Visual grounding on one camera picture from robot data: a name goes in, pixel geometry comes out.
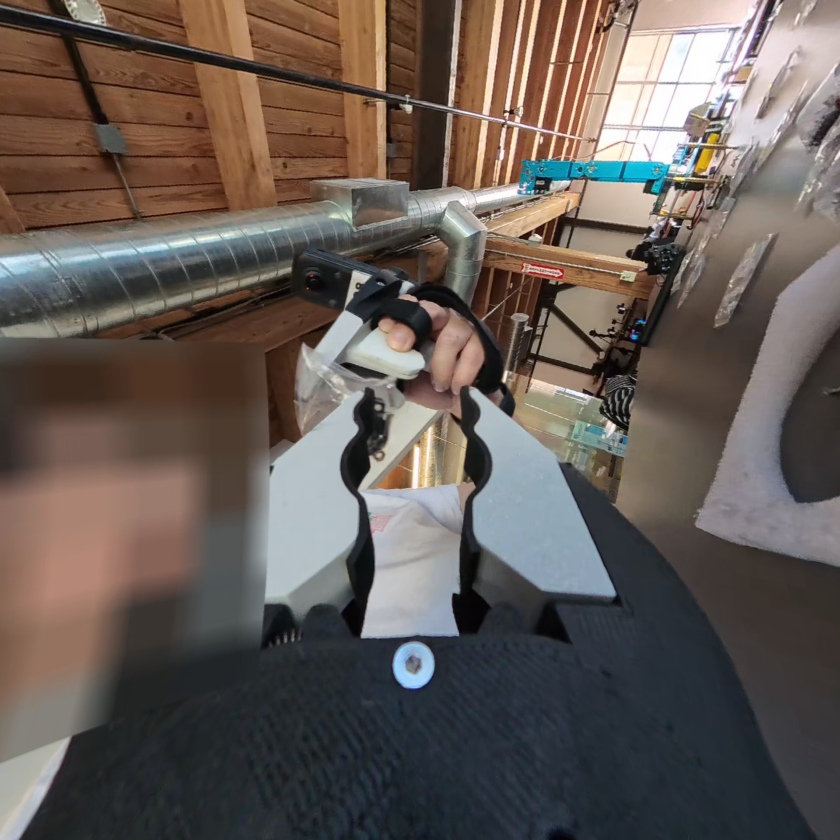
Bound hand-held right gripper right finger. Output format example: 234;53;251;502
453;386;619;634

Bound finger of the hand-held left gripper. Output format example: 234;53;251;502
316;310;361;369
357;374;406;410

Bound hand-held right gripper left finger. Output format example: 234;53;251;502
266;388;378;637

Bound small clear zip bag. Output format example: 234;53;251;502
293;343;408;463

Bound white foam square with hole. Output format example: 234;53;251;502
696;246;840;567

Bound person's left hand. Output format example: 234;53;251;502
384;301;492;413

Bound person's white shirt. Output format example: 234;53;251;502
0;484;475;840

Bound black white striped cloth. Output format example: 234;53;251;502
600;373;637;427

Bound long black ceiling pipe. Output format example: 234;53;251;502
0;5;592;143

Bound black robot claw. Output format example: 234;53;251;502
629;238;685;278

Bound scattered clear screw bags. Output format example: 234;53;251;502
672;0;840;329

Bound large bright window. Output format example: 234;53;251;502
602;29;737;158

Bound silver metal air duct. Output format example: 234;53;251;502
0;177;572;339

